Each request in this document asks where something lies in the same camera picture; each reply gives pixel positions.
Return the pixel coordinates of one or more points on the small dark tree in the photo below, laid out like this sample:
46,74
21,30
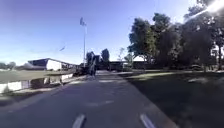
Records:
105,56

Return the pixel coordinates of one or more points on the grey concrete path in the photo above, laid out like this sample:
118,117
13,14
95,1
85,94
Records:
106,96

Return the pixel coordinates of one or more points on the tall floodlight pole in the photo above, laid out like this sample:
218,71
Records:
84,43

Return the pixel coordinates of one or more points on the robot's own part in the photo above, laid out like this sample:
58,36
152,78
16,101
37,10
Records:
78,121
146,121

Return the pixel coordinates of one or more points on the group of large trees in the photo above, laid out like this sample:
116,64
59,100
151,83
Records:
180,43

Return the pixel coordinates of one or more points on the grass verge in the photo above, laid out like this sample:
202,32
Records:
180,96

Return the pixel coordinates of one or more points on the low white fence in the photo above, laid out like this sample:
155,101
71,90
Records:
20,84

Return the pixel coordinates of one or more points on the bare dirt strip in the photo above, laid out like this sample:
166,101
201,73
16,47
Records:
20,95

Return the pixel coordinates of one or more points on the low building with white wall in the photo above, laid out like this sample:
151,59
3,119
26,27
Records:
50,64

